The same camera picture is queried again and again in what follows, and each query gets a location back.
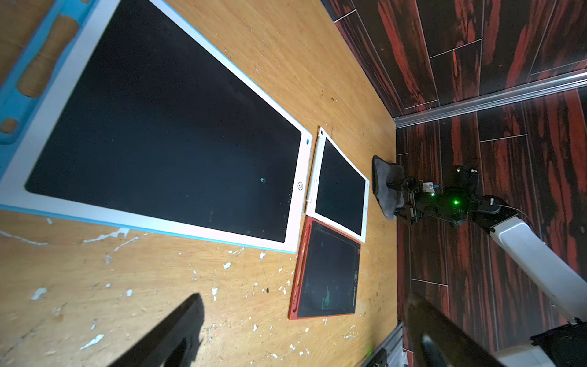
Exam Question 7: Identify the dark grey wiping cloth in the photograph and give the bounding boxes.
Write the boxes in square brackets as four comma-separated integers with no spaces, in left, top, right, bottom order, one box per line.
[372,155,406,221]

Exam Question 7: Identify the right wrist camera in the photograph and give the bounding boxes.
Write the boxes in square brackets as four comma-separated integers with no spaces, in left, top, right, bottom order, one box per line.
[447,165,479,194]

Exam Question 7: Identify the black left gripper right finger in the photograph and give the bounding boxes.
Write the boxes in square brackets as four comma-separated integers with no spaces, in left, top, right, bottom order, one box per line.
[405,292,502,366]

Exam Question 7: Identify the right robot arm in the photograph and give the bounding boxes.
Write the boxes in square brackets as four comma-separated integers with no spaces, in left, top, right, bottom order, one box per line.
[389,178,586,366]

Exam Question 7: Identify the aluminium frame right post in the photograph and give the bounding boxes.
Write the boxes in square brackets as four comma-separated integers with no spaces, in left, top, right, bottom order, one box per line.
[394,69,586,129]

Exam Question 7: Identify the white teal drawing tablet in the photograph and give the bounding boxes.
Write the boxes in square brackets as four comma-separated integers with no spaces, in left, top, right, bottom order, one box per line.
[1,1,313,253]

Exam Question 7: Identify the red drawing tablet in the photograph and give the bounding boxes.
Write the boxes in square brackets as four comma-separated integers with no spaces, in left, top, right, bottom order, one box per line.
[287,217,361,320]

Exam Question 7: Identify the aluminium front rail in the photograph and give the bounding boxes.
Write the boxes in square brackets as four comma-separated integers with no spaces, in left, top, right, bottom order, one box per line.
[361,322,409,367]

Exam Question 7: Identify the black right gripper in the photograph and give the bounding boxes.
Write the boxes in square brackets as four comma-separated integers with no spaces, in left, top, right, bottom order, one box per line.
[395,178,478,227]

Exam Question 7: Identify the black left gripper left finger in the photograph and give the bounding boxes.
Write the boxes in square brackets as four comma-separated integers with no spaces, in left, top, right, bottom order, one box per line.
[111,294,204,366]

